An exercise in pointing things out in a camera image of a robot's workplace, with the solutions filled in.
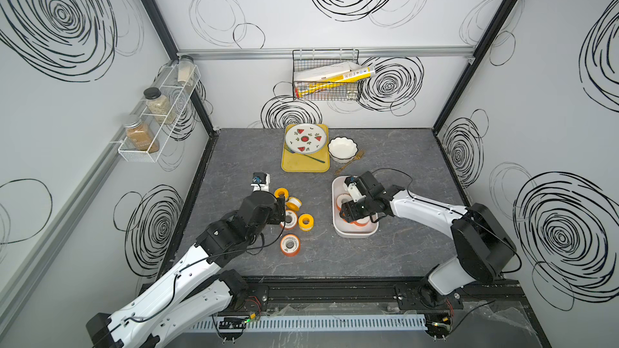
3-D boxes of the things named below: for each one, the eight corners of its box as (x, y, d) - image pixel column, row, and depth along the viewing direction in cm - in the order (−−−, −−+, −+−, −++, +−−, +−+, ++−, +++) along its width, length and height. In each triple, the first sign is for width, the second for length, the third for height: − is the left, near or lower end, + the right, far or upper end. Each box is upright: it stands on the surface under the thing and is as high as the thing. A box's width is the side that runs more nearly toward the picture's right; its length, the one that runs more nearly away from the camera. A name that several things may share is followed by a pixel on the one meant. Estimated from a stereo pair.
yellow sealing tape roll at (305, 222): (298, 231, 89) (298, 229, 88) (299, 216, 93) (298, 213, 91) (314, 231, 89) (314, 229, 88) (314, 216, 93) (314, 213, 91)
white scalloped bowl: (328, 163, 109) (328, 158, 106) (327, 141, 118) (327, 136, 115) (358, 163, 109) (359, 158, 106) (355, 141, 118) (356, 136, 115)
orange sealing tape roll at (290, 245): (279, 256, 84) (279, 254, 82) (281, 236, 88) (280, 234, 86) (300, 256, 84) (300, 254, 82) (301, 236, 88) (301, 234, 86)
